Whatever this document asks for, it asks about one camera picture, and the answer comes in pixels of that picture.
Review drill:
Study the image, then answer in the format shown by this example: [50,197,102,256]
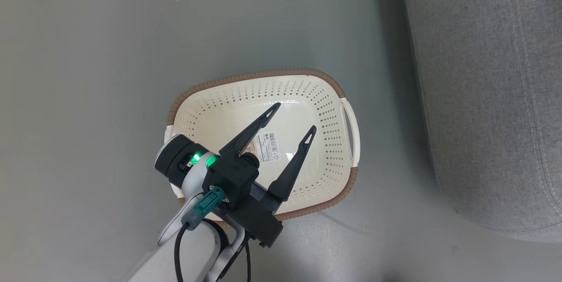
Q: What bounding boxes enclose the black cable with teal plug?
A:
[174,186,252,282]

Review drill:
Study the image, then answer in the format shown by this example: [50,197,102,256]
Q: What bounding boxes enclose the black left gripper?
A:
[218,102,317,249]

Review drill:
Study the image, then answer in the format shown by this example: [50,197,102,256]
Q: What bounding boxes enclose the white barcode sticker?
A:
[252,131,282,163]

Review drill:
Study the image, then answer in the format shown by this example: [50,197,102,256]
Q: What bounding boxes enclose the cream perforated laundry basket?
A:
[165,69,361,223]

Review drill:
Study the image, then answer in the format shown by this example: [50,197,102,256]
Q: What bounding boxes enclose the grey fabric sofa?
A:
[399,0,562,244]

